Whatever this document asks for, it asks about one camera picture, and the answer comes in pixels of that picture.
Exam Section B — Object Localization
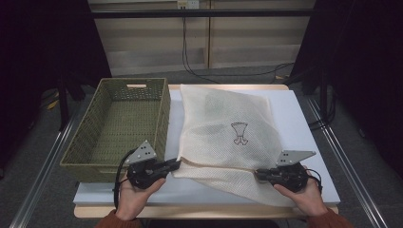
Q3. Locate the person's right hand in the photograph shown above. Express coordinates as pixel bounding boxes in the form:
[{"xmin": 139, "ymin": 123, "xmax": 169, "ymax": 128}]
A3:
[{"xmin": 273, "ymin": 165, "xmax": 329, "ymax": 218}]

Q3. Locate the pale blue table mat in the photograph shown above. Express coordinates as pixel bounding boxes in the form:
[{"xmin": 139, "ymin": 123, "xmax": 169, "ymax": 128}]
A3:
[{"xmin": 73, "ymin": 88, "xmax": 341, "ymax": 205}]

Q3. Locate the black floor cable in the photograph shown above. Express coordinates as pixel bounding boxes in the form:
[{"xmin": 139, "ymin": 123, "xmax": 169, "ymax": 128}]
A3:
[{"xmin": 308, "ymin": 117, "xmax": 334, "ymax": 131}]

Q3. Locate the cream mesh laundry bag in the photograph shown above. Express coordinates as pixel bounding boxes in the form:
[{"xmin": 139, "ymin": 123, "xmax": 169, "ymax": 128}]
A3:
[{"xmin": 172, "ymin": 84, "xmax": 297, "ymax": 207}]

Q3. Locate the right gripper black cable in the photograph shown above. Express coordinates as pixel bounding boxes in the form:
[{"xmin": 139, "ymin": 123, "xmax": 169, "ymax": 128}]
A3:
[{"xmin": 305, "ymin": 168, "xmax": 323, "ymax": 194}]

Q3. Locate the black curtain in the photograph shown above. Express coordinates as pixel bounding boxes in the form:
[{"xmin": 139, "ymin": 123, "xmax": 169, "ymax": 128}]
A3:
[
  {"xmin": 289, "ymin": 0, "xmax": 403, "ymax": 179},
  {"xmin": 0, "ymin": 0, "xmax": 112, "ymax": 172}
]

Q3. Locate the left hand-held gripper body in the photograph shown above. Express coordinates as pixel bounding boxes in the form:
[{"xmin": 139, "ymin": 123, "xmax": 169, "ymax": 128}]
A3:
[{"xmin": 125, "ymin": 140, "xmax": 165, "ymax": 190}]

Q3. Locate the black wall cable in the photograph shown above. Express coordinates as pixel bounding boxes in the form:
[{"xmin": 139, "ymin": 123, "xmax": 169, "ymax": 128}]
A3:
[{"xmin": 181, "ymin": 8, "xmax": 296, "ymax": 85}]

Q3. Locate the metal floor rail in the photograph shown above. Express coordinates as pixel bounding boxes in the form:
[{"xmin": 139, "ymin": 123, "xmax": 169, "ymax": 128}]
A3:
[
  {"xmin": 305, "ymin": 94, "xmax": 389, "ymax": 228},
  {"xmin": 9, "ymin": 104, "xmax": 82, "ymax": 228}
]

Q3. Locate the person's left hand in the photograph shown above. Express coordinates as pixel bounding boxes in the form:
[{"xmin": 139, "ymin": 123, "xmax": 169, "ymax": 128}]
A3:
[{"xmin": 115, "ymin": 177, "xmax": 167, "ymax": 221}]

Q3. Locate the green woven basket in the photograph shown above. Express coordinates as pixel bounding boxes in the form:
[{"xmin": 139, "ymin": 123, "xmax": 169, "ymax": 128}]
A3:
[{"xmin": 59, "ymin": 77, "xmax": 172, "ymax": 184}]

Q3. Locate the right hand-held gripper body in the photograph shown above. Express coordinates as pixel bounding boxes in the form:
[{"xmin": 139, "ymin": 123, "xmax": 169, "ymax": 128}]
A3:
[{"xmin": 269, "ymin": 149, "xmax": 317, "ymax": 193}]

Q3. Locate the black stand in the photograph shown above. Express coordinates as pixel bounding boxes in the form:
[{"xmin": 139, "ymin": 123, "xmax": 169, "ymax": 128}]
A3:
[
  {"xmin": 286, "ymin": 56, "xmax": 336, "ymax": 127},
  {"xmin": 56, "ymin": 72, "xmax": 86, "ymax": 132}
]

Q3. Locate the white wall socket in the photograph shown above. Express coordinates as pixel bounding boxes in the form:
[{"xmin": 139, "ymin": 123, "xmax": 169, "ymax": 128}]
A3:
[{"xmin": 176, "ymin": 0, "xmax": 201, "ymax": 10}]

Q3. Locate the black horizontal bar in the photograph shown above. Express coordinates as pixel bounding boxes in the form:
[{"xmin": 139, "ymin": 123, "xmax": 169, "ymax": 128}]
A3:
[{"xmin": 89, "ymin": 9, "xmax": 317, "ymax": 19}]

